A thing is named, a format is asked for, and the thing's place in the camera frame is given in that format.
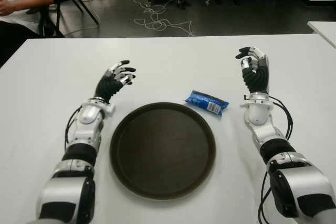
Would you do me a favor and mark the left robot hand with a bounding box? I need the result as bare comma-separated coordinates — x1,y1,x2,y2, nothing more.
93,60,137,103

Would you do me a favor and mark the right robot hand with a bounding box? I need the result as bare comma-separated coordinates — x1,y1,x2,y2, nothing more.
235,47,270,95

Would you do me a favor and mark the blue Oreo packet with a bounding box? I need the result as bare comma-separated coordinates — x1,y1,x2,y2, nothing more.
184,89,230,118

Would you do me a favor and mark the white side table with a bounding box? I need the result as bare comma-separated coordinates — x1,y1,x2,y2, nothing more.
307,20,336,51

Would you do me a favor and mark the round brown tray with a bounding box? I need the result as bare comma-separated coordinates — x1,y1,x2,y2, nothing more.
109,102,217,199

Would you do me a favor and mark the seated person white shirt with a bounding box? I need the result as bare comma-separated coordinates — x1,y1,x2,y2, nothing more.
0,0,55,67

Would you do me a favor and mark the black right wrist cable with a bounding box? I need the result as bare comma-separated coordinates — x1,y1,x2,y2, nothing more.
267,95,293,141

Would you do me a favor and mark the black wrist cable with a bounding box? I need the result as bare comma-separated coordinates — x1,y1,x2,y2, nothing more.
267,95,293,141
65,105,82,145

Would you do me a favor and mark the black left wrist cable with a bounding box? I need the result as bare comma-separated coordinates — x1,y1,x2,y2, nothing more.
65,105,82,145

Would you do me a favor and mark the white floor cable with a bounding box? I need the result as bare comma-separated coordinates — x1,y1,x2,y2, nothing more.
132,0,196,37

